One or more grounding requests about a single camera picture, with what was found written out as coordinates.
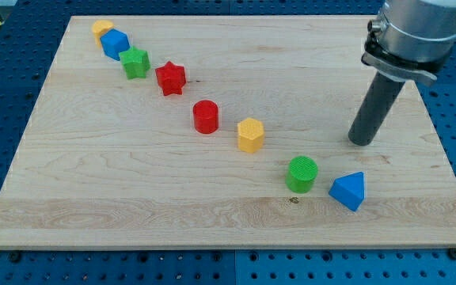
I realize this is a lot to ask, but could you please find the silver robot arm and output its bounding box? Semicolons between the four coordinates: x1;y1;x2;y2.
362;0;456;86

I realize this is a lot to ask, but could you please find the blue triangle block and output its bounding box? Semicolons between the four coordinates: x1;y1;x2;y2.
329;172;366;211

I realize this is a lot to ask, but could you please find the yellow hexagon block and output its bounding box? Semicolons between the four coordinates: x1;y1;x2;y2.
237;117;265;154

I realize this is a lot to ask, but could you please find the red cylinder block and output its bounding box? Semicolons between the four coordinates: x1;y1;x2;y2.
192;100;219;134

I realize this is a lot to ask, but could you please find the green cylinder block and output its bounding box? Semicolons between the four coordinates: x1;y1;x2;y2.
285;156;318;194

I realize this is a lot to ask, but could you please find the light wooden board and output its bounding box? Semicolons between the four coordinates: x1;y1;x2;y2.
0;16;456;250

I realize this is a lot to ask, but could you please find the red star block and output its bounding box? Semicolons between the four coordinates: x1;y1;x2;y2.
155;61;186;96

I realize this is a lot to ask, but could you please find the green star block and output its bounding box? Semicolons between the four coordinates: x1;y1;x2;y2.
119;46;150;79

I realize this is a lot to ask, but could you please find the blue cube block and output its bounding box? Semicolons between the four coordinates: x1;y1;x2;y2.
101;28;130;61

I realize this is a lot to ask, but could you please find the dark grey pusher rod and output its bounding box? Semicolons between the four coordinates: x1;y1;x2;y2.
348;72;405;146

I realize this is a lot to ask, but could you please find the yellow heart block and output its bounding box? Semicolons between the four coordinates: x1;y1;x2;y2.
91;20;114;48

